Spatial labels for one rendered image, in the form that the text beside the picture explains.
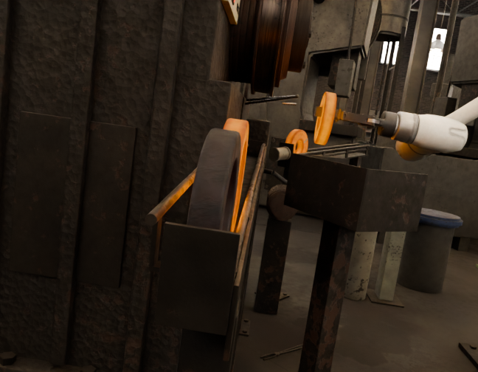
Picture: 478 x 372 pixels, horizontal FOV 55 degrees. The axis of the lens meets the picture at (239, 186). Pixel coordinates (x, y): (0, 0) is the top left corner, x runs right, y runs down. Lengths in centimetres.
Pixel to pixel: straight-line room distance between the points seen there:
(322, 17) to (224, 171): 397
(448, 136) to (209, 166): 107
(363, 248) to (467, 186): 190
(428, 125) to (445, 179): 253
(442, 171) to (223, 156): 351
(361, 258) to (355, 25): 251
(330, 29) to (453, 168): 158
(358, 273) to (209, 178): 193
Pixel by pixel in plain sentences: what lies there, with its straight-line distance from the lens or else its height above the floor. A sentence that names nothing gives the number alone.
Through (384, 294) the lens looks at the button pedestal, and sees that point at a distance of 246.
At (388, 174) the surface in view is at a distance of 105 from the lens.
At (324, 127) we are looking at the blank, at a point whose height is 80.
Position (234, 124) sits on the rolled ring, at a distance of 68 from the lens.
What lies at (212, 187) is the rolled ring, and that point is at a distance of 45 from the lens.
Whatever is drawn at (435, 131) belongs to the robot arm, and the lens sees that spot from 144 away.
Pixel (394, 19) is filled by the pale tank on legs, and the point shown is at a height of 330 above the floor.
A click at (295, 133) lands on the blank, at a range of 204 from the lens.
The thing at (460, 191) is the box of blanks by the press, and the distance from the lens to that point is 404.
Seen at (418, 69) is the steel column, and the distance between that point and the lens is 1063.
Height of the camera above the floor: 78
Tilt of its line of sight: 8 degrees down
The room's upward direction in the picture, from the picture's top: 8 degrees clockwise
